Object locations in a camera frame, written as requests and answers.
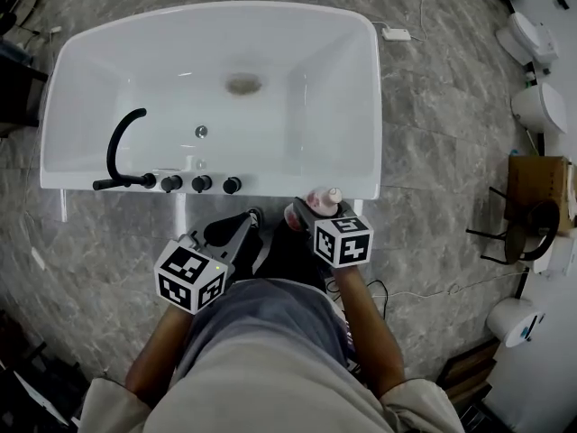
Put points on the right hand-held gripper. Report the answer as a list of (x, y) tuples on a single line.
[(345, 242)]

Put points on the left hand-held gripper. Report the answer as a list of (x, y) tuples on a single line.
[(189, 273)]

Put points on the pink and white bottle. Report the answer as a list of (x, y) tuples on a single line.
[(321, 200)]

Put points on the white bathtub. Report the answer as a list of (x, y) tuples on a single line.
[(315, 120)]

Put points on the person's left forearm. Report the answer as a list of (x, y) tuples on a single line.
[(158, 354)]

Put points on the person's right forearm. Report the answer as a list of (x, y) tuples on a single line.
[(369, 332)]

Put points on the black faucet knob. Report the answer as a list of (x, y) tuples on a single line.
[(231, 185), (171, 183), (201, 183)]

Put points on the person's black trousers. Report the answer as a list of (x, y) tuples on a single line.
[(288, 255)]

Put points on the chrome overflow cap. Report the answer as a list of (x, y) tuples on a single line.
[(201, 131)]

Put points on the person's beige and grey shirt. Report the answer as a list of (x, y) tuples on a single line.
[(261, 368)]

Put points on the black curved faucet spout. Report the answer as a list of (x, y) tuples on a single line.
[(115, 151)]

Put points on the white power adapter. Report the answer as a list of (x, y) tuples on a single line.
[(396, 34)]

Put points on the black metal chair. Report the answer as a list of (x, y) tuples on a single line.
[(536, 233)]

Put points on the wooden boards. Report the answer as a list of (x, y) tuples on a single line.
[(469, 372)]

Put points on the dark cabinet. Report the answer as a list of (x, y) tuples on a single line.
[(20, 93)]

